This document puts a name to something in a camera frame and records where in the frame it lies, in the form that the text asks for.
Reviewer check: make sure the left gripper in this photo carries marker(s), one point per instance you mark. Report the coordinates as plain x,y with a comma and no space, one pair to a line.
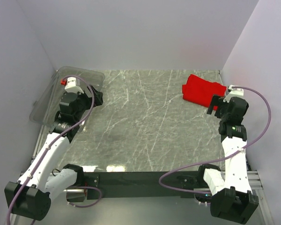
97,97

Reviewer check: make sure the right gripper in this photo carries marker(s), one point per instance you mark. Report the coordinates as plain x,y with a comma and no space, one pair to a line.
216,101

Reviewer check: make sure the red t shirt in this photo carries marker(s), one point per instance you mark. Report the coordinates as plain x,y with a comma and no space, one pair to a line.
200,91

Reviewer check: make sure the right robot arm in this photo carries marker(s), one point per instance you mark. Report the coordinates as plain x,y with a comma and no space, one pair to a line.
231,194

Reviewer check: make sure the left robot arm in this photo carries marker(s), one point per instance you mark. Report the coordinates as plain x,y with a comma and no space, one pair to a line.
31,196

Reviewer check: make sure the clear plastic bin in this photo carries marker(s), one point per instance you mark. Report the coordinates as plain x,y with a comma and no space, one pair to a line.
58,109

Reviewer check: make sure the black base beam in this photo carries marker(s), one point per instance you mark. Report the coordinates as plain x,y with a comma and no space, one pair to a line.
145,184

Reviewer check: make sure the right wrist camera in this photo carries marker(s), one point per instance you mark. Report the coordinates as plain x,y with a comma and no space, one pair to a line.
232,91

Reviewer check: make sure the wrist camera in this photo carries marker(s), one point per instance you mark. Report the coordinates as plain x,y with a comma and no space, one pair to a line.
232,91
72,85

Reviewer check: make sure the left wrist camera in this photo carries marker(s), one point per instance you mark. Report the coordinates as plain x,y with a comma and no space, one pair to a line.
72,85

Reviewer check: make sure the aluminium rail frame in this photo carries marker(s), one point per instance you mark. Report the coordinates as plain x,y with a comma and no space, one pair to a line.
93,193

